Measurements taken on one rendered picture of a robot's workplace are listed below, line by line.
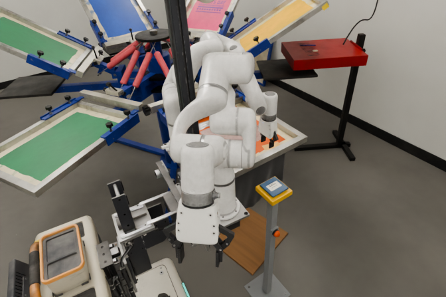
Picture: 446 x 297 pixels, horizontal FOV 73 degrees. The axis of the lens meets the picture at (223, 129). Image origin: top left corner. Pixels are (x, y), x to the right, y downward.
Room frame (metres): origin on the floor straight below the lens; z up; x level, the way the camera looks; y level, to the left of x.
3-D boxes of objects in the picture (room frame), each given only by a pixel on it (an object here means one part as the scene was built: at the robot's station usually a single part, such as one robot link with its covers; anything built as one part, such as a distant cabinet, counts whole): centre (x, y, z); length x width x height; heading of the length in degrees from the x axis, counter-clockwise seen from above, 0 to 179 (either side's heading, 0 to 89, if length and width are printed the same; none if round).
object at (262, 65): (2.53, -0.15, 0.91); 1.34 x 0.41 x 0.08; 92
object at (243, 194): (1.36, -0.19, 0.74); 0.45 x 0.03 x 0.43; 122
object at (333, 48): (2.55, -0.90, 1.06); 0.61 x 0.46 x 0.12; 92
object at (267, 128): (1.29, -0.23, 1.18); 0.10 x 0.08 x 0.11; 32
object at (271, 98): (1.29, -0.19, 1.31); 0.15 x 0.10 x 0.11; 102
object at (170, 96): (1.20, 0.21, 1.37); 0.13 x 0.10 x 0.16; 12
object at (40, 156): (1.70, 0.95, 1.05); 1.08 x 0.61 x 0.23; 152
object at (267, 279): (1.07, -0.23, 0.48); 0.22 x 0.22 x 0.96; 32
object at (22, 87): (2.48, 1.19, 0.91); 1.34 x 0.41 x 0.08; 92
